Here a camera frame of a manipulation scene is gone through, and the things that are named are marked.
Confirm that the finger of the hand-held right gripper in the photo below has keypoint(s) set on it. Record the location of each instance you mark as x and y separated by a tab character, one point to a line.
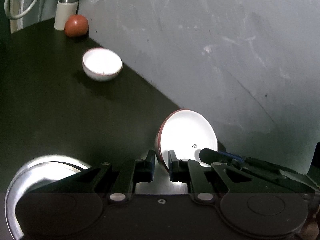
210	155
232	157

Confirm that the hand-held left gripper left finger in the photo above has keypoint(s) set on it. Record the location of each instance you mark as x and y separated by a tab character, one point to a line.
150	167

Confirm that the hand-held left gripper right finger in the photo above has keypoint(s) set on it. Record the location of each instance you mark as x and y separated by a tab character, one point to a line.
173	166

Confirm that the white ceramic bowl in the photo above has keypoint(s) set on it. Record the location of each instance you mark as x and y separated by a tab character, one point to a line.
185	132
101	61

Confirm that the stainless steel bowl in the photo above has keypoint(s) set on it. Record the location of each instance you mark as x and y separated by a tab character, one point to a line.
45	177

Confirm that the large stainless steel plate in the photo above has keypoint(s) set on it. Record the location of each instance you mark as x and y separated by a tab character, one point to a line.
10	205

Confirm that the red round fruit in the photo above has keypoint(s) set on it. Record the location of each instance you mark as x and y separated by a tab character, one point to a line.
76	26

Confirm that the white thermos bottle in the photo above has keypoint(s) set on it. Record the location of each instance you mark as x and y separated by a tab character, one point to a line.
65	12

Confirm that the cream door frame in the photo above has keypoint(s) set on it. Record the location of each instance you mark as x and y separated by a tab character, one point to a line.
16	26

